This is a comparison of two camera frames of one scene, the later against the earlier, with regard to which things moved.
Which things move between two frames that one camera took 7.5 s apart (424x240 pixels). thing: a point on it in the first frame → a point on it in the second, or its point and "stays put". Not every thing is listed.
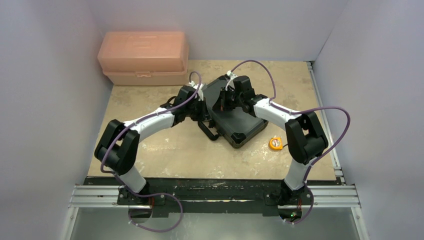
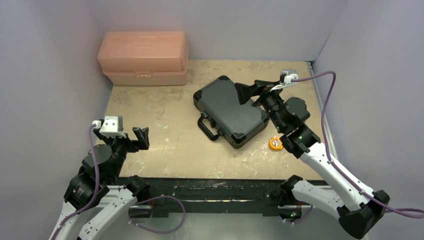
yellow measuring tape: [275, 143] stays put
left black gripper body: [196, 110] → [122, 145]
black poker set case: [238, 127] stays put
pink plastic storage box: [145, 58] stays put
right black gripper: [227, 100] → [260, 91]
